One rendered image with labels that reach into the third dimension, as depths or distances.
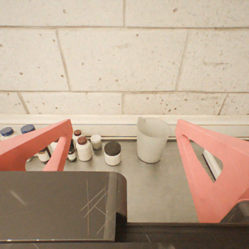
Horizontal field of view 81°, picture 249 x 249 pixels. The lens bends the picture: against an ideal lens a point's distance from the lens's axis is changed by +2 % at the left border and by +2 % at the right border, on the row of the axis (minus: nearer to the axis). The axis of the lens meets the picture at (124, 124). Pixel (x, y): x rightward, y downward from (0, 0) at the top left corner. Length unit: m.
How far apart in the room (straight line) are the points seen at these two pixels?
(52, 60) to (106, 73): 0.21
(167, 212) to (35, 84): 0.67
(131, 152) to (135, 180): 0.14
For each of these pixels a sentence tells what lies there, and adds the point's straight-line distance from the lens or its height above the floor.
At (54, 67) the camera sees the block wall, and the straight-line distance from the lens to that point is 0.65.
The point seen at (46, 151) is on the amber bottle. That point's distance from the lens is 0.66.
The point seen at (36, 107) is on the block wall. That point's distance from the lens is 0.77.
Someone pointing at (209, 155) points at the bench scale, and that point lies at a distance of 0.69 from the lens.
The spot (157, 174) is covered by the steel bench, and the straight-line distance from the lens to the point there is 0.60.
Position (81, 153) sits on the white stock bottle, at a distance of 0.61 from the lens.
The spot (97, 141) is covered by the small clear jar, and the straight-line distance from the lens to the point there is 0.64.
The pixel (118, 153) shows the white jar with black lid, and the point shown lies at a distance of 0.57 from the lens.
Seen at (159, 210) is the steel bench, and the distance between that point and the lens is 0.53.
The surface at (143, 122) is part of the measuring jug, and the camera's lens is 0.60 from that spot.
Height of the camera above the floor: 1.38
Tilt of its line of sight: 36 degrees down
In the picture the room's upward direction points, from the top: straight up
